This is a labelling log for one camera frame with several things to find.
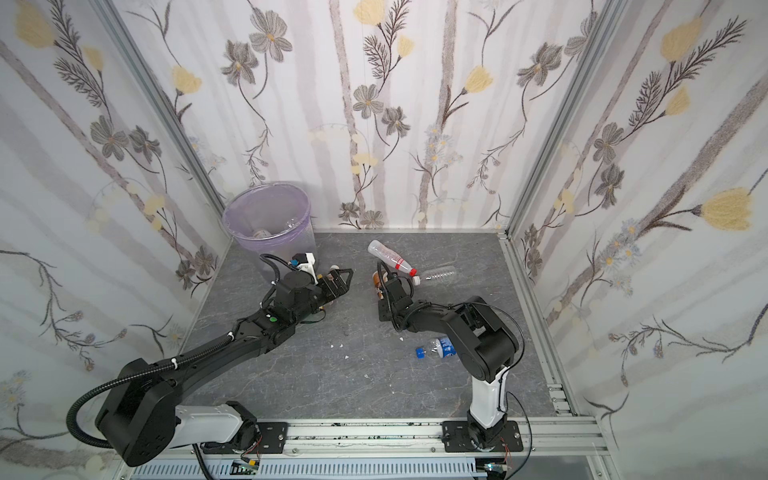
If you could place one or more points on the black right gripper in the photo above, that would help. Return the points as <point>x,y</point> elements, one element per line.
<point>389,291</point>

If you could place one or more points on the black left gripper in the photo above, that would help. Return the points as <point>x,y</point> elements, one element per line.
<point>327,285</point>

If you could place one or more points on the brown Nescafe bottle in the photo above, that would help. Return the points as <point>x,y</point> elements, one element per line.
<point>379,279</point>

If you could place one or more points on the clear bottle white cap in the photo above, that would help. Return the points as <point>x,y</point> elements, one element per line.
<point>440,275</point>

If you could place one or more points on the white bottle red cap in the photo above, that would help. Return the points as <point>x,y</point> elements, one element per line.
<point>392,259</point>

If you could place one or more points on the blue cap water bottle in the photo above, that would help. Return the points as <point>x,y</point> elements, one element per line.
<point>440,347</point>

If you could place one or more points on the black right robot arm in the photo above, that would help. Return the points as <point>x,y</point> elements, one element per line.
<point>482,341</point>

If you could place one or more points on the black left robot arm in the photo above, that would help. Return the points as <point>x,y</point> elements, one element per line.
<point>142,413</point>

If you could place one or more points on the purple lined mesh trash bin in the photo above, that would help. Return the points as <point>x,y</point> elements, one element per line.
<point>274,219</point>

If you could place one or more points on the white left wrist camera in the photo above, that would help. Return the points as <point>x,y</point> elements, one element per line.
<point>305,262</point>

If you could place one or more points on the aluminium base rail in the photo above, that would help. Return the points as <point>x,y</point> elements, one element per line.
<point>543,436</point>

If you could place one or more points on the white cable duct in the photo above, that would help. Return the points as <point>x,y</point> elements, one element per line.
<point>377,468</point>

